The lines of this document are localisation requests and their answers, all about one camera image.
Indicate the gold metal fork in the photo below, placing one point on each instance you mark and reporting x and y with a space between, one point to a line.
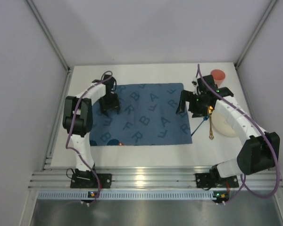
210 111

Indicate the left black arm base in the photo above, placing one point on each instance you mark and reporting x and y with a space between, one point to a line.
80 181

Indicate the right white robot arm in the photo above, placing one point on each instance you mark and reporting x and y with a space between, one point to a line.
259 149

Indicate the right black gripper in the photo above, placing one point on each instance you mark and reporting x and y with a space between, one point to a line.
187 100

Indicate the blue letter placemat cloth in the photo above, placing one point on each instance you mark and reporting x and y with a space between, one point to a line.
147 116

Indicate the left aluminium frame post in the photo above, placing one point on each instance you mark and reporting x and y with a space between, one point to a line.
34 10

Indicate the cream round plate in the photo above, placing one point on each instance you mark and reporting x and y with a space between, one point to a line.
221 125

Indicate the pink plastic cup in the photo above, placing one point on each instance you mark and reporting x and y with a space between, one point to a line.
218 76

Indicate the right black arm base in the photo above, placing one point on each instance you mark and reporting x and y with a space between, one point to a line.
206 181

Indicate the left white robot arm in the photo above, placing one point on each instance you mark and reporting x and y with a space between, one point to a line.
78 117

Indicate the perforated grey cable duct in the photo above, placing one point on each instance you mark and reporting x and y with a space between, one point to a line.
132 195

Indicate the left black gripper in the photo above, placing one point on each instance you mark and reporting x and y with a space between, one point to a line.
109 103

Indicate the aluminium frame post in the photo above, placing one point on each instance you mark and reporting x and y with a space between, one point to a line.
34 10
256 31

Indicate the aluminium mounting rail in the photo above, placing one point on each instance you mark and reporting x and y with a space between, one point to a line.
126 178

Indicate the right aluminium frame post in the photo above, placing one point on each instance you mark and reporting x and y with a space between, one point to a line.
256 31

